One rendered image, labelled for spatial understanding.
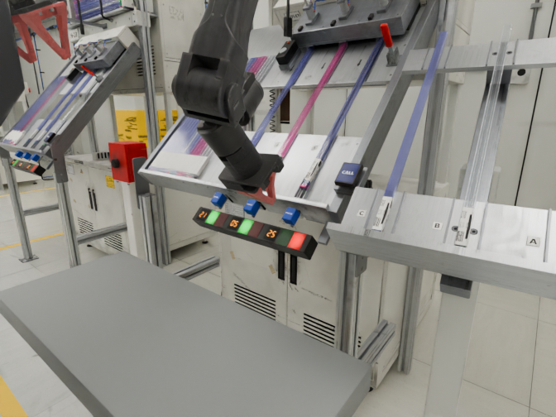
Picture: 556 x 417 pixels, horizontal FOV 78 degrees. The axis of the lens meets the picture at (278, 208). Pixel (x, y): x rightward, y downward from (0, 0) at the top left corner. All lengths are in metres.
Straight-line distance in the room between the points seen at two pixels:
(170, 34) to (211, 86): 1.75
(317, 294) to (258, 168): 0.71
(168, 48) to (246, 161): 1.68
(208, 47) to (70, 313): 0.45
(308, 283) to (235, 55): 0.87
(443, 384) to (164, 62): 1.92
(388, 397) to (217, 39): 1.17
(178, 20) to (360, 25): 1.39
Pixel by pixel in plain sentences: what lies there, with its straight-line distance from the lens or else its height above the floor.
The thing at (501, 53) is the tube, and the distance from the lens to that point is 0.78.
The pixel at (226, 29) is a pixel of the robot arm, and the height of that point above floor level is 1.00.
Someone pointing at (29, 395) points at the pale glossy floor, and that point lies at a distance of 1.54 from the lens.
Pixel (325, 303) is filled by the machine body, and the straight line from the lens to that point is 1.18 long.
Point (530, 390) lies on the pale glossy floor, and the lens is 1.56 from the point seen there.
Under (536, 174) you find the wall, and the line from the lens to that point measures 2.56.
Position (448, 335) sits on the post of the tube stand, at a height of 0.48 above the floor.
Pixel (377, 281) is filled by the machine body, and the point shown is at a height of 0.43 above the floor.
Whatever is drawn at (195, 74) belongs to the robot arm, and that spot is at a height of 0.95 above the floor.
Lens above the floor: 0.91
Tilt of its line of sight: 16 degrees down
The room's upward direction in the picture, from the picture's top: straight up
